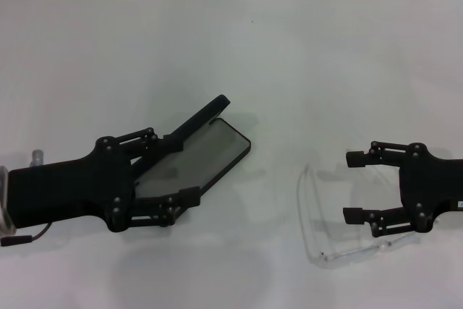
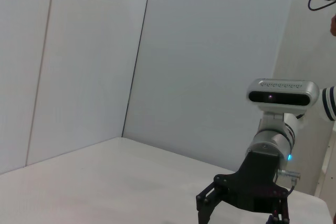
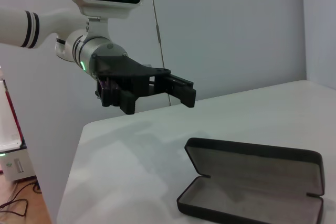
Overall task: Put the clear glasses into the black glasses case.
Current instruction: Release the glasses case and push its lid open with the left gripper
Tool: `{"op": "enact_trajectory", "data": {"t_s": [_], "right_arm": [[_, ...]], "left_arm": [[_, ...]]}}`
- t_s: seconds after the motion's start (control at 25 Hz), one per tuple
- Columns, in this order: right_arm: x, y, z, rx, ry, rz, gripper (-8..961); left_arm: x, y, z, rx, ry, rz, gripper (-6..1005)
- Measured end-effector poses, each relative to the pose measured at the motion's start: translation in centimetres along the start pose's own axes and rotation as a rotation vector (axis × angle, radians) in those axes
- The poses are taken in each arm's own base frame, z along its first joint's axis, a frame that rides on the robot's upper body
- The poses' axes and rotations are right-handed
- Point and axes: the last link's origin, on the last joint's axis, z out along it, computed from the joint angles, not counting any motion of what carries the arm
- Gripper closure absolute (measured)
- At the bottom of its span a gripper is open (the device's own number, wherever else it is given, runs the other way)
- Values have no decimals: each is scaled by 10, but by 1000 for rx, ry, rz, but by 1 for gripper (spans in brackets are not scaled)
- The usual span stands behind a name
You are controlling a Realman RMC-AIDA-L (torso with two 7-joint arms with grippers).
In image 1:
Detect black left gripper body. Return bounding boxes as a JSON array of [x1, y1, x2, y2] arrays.
[[7, 136, 137, 233]]

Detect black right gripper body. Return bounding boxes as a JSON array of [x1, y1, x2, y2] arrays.
[[399, 142, 463, 234]]

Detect clear white glasses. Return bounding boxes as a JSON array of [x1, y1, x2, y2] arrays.
[[296, 163, 414, 263]]

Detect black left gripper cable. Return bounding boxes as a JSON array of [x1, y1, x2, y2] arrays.
[[0, 221, 54, 249]]

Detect silver left connector plug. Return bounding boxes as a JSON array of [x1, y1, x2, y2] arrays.
[[30, 148, 45, 168]]

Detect black glasses case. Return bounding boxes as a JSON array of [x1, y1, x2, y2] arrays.
[[132, 94, 252, 202]]

